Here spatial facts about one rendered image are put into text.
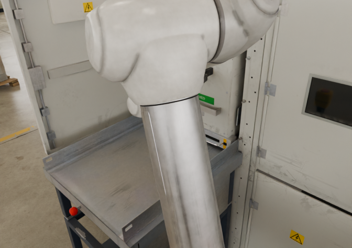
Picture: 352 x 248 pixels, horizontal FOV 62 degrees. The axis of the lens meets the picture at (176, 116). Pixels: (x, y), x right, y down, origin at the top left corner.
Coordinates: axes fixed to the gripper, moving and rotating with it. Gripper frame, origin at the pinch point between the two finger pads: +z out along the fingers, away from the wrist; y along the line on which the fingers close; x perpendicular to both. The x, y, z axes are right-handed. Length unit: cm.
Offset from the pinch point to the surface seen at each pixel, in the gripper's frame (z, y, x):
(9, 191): -57, -155, -122
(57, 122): -45, -55, -25
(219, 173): -11.6, 17.1, -38.3
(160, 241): -46, 15, -51
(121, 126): -18, -41, -34
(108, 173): -44, -19, -38
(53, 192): -34, -126, -123
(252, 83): 7.1, 18.3, -2.6
